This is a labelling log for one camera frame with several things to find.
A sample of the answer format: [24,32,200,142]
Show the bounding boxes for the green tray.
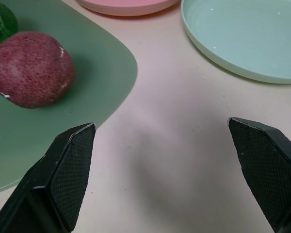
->
[0,0,139,196]

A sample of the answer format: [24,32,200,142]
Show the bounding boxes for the dark red round fruit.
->
[0,31,76,109]

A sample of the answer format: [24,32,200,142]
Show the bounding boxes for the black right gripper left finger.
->
[0,122,97,233]

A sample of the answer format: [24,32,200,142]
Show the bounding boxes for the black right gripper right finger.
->
[227,116,291,233]

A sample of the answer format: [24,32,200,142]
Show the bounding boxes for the light blue round plate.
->
[180,0,291,84]

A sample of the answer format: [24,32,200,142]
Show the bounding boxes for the green leafy vegetable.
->
[0,0,19,51]

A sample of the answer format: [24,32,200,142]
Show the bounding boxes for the pink round plate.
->
[75,0,182,17]

